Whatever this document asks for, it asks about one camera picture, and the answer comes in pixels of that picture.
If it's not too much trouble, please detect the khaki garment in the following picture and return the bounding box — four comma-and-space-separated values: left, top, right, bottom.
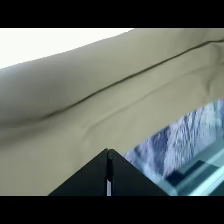
0, 27, 224, 197

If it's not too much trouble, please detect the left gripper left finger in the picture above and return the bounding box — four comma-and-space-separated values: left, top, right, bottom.
48, 148, 109, 197

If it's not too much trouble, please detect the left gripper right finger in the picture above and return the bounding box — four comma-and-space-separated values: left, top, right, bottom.
108, 148, 169, 197

